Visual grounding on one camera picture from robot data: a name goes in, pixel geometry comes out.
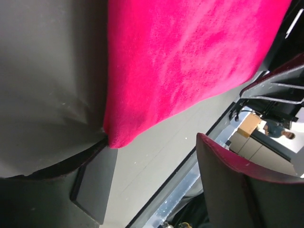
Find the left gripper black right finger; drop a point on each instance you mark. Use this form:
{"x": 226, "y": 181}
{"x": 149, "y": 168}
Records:
{"x": 242, "y": 194}

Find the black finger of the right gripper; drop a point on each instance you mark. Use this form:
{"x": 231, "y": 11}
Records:
{"x": 285, "y": 84}

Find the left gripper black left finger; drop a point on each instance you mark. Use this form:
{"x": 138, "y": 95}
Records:
{"x": 73, "y": 193}

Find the red t shirt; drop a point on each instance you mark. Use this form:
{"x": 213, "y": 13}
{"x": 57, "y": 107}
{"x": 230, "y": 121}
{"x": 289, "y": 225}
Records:
{"x": 166, "y": 55}

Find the person in background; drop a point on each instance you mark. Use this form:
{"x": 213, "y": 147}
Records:
{"x": 276, "y": 130}

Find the cardboard box in background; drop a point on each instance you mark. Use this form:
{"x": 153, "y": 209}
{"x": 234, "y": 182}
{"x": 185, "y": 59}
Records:
{"x": 249, "y": 125}

